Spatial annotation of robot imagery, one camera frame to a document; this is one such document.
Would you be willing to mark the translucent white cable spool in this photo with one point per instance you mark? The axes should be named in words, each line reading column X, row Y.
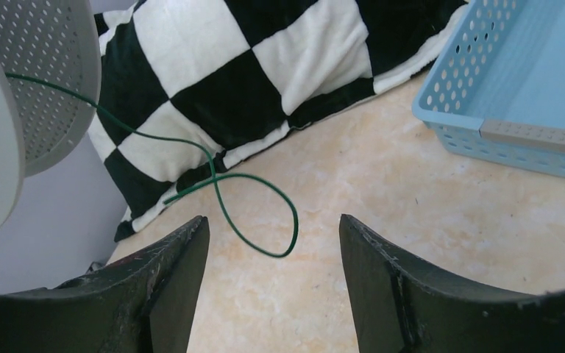
column 50, row 79

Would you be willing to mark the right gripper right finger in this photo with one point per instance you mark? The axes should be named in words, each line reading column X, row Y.
column 403, row 303

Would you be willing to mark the black white checkered pillow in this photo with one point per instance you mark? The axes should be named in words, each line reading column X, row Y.
column 193, row 88

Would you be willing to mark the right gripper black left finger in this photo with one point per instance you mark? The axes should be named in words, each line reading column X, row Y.
column 144, row 302

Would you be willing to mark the blue plastic bin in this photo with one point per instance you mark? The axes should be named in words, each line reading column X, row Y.
column 497, row 90

